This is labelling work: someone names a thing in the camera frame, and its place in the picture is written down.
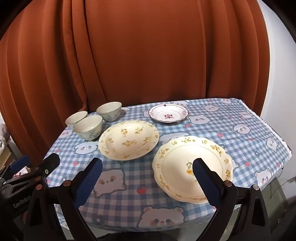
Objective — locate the pink cloth bundle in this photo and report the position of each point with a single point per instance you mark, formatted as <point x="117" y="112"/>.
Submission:
<point x="22" y="173"/>

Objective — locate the green floral ceramic bowl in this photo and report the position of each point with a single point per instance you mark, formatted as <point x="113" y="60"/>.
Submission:
<point x="75" y="119"/>
<point x="109" y="112"/>
<point x="89" y="128"/>

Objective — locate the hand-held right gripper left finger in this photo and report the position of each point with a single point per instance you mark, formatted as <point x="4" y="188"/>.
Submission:
<point x="89" y="183"/>

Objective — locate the white plate with red print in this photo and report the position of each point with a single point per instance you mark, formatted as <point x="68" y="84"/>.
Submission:
<point x="168" y="113"/>

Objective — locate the orange curtain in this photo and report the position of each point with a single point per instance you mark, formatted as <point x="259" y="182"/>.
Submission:
<point x="138" y="46"/>

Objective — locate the blue checkered bear tablecloth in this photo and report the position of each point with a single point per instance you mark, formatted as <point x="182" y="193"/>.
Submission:
<point x="129" y="183"/>

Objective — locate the round yellow floral plate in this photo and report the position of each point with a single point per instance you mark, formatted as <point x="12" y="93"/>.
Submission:
<point x="129" y="140"/>

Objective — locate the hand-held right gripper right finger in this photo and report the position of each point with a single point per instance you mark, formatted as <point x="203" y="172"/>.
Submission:
<point x="205" y="183"/>

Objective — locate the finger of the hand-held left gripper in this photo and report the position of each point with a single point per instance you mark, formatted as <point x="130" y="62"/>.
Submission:
<point x="20" y="162"/>
<point x="51" y="162"/>

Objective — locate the scalloped yellow floral plate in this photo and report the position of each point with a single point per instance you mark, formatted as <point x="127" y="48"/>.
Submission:
<point x="185" y="199"/>
<point x="178" y="166"/>

